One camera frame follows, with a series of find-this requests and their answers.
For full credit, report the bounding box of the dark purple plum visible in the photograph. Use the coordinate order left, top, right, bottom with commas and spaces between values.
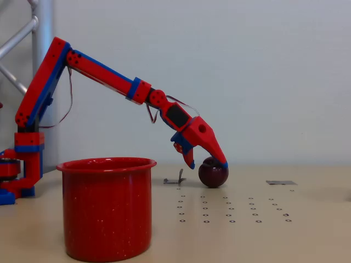
198, 156, 230, 188

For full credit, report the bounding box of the red speckled enamel mug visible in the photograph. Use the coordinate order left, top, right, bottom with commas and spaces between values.
56, 157, 157, 263

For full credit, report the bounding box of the flat grey metal plate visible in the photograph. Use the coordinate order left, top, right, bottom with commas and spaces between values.
265, 180, 298, 186

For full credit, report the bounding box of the vertical silver metal pole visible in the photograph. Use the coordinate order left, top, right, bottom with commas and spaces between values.
31, 0, 59, 174

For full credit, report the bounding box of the short diagonal silver metal bar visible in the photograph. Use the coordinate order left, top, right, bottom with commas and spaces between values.
0, 64, 28, 95

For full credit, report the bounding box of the long diagonal silver metal bar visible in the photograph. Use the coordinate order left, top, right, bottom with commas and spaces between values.
0, 15, 39, 60

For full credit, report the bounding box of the red gripper servo wire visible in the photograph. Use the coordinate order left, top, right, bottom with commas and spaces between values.
146, 95, 201, 124

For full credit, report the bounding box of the red arm servo wire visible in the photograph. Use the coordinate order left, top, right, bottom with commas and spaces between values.
38, 65, 74, 129

